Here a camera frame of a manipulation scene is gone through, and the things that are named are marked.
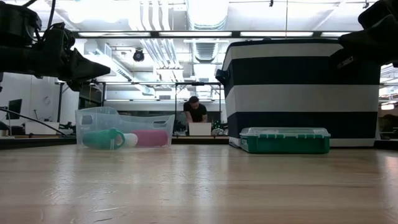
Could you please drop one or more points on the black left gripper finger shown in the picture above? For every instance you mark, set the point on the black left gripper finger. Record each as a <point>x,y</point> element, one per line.
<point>74,85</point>
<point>84,68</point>

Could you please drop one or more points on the clear plastic bin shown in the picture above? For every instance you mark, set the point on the clear plastic bin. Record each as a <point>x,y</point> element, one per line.
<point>99,118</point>

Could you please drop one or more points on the green bandage roll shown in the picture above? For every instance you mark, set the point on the green bandage roll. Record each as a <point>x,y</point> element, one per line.
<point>101,139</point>

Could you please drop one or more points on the white bandage roll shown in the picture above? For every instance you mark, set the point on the white bandage roll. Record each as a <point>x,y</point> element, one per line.
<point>130,140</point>

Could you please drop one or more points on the red bandage roll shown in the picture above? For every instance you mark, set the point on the red bandage roll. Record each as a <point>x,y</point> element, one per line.
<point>152,138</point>

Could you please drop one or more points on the green first aid kit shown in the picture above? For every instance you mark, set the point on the green first aid kit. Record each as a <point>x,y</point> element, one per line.
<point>286,144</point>

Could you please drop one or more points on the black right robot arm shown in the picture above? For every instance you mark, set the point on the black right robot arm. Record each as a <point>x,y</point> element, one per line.
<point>373,40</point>

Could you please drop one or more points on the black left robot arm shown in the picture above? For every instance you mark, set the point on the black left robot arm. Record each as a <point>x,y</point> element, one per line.
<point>18,59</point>

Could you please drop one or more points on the navy white striped fabric bin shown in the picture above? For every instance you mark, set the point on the navy white striped fabric bin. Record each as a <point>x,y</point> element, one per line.
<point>295,71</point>

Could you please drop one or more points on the black ceiling spotlight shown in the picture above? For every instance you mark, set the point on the black ceiling spotlight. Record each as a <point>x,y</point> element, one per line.
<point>138,55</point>

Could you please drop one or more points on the black monitor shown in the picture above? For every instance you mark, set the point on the black monitor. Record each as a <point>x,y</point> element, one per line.
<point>14,109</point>

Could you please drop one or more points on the person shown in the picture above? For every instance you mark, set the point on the person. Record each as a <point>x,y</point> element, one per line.
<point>196,112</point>

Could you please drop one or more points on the white box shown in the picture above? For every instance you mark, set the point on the white box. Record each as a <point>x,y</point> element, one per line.
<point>200,129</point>

